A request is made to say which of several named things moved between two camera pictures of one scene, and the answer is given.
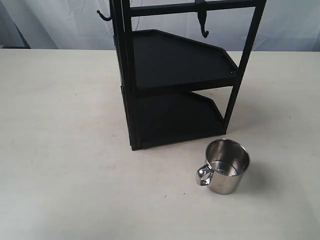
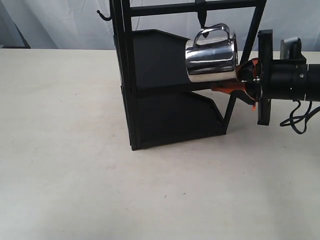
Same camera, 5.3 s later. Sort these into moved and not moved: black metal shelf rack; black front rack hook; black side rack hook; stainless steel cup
Moved: stainless steel cup
Not moved: black front rack hook; black metal shelf rack; black side rack hook
